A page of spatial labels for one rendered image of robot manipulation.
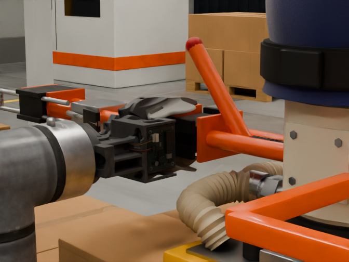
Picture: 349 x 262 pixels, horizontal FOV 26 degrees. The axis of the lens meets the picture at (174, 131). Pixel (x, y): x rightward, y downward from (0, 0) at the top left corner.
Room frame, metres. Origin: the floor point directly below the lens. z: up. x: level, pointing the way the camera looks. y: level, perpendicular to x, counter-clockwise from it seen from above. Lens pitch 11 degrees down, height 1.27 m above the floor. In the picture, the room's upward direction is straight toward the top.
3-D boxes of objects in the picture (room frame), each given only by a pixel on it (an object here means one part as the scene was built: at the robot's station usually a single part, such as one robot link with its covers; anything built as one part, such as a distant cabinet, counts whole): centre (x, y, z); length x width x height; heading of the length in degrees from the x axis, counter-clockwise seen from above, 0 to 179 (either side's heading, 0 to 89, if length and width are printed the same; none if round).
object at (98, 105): (1.15, 0.12, 1.07); 0.07 x 0.07 x 0.04; 44
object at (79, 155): (0.85, 0.13, 1.07); 0.09 x 0.05 x 0.10; 43
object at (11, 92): (1.18, 0.21, 1.07); 0.31 x 0.03 x 0.05; 44
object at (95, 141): (0.90, 0.07, 1.07); 0.12 x 0.09 x 0.08; 133
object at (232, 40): (8.82, -0.90, 0.45); 1.21 x 1.02 x 0.90; 46
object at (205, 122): (1.00, -0.03, 1.08); 0.10 x 0.08 x 0.06; 134
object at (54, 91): (1.26, 0.20, 1.07); 0.08 x 0.07 x 0.05; 44
